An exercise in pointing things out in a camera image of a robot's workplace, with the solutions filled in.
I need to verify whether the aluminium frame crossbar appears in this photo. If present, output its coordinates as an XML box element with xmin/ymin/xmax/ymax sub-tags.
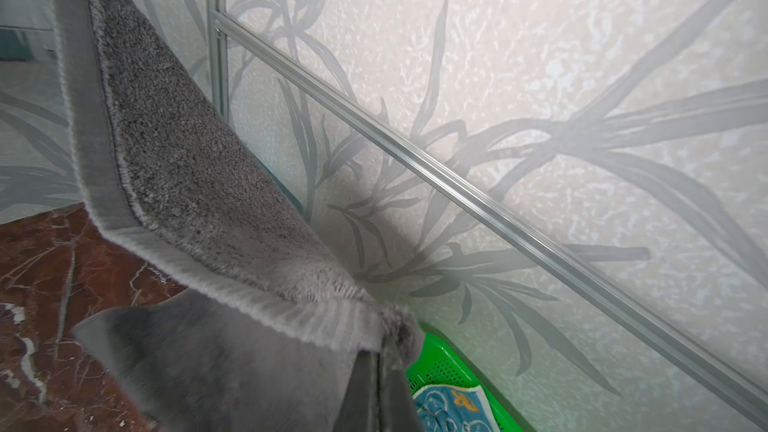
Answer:
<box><xmin>207</xmin><ymin>0</ymin><xmax>767</xmax><ymax>431</ymax></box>

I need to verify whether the green plastic basket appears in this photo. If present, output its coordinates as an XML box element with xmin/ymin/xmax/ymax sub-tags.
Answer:
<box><xmin>406</xmin><ymin>328</ymin><xmax>534</xmax><ymax>431</ymax></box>

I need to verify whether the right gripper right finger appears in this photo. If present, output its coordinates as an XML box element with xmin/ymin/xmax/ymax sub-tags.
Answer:
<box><xmin>379</xmin><ymin>354</ymin><xmax>423</xmax><ymax>432</ymax></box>

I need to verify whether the grey terry towel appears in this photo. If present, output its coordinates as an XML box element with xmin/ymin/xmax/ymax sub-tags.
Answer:
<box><xmin>53</xmin><ymin>0</ymin><xmax>424</xmax><ymax>431</ymax></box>

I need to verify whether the blue patterned towel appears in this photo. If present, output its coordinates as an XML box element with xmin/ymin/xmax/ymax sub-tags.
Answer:
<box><xmin>413</xmin><ymin>385</ymin><xmax>500</xmax><ymax>432</ymax></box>

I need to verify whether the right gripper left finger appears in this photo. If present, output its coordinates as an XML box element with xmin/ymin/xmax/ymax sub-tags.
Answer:
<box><xmin>333</xmin><ymin>351</ymin><xmax>379</xmax><ymax>432</ymax></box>

